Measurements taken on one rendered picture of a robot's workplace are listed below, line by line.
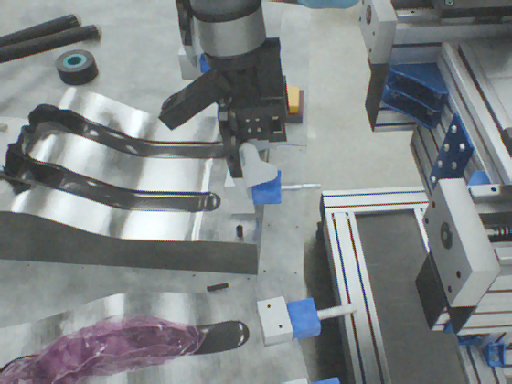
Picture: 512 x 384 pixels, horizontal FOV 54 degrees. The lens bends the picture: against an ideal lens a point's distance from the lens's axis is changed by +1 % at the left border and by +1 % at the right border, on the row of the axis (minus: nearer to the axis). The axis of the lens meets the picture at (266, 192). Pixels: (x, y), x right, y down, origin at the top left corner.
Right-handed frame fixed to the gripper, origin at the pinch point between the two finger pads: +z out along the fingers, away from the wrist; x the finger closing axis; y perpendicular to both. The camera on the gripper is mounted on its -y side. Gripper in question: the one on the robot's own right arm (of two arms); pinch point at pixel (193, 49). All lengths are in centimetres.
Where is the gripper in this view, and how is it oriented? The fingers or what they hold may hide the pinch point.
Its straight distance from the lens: 92.5
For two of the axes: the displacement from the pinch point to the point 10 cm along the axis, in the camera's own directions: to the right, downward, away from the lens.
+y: 10.0, 0.5, -0.5
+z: 0.0, 6.3, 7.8
